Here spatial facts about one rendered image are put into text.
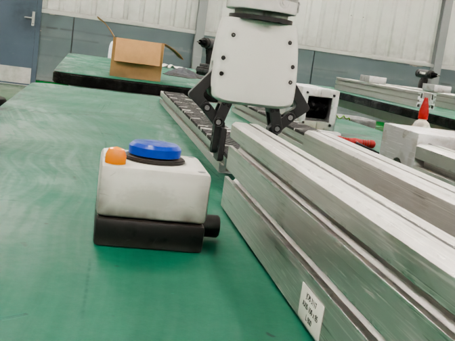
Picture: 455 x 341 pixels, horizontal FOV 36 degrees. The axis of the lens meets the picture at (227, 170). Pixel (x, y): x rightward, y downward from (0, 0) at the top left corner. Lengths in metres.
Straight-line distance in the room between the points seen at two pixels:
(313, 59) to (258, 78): 11.39
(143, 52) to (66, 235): 2.27
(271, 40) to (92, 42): 10.81
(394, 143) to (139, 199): 0.35
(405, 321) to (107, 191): 0.27
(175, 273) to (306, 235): 0.10
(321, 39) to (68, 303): 11.84
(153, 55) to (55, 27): 8.87
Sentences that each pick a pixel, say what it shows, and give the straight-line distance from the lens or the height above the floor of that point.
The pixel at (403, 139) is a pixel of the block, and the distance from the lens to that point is 0.76.
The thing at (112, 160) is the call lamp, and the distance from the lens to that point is 0.50.
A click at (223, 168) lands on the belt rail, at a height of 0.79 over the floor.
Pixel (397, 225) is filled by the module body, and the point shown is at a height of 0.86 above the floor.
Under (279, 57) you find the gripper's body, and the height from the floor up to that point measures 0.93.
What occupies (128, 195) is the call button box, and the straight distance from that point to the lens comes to 0.51.
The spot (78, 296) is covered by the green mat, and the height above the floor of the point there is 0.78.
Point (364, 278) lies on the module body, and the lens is 0.33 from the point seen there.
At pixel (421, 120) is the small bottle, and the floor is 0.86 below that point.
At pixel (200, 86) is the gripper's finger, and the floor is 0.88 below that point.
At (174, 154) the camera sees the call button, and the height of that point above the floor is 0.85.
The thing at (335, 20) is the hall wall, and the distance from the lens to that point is 12.31.
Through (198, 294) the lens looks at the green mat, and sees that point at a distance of 0.44.
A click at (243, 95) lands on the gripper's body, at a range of 0.82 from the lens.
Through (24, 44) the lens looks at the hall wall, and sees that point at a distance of 11.63.
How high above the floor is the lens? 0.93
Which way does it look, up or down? 9 degrees down
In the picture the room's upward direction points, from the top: 8 degrees clockwise
